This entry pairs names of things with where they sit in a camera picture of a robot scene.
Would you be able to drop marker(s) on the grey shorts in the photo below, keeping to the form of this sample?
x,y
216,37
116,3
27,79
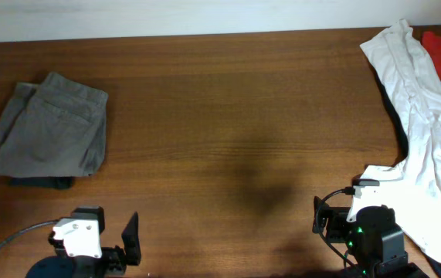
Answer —
x,y
53,129

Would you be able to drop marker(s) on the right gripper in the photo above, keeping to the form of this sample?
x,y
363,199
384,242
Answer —
x,y
337,218

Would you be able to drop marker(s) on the folded black garment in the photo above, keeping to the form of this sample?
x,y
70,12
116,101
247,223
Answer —
x,y
59,183

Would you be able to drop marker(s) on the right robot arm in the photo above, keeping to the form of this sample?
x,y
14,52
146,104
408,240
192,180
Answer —
x,y
370,244

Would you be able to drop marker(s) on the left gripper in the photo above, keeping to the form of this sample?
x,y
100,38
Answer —
x,y
120,259

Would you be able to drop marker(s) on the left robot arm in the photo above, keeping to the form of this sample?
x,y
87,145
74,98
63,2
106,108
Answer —
x,y
45,268

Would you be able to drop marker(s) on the white shirt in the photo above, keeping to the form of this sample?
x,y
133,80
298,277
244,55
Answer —
x,y
407,72

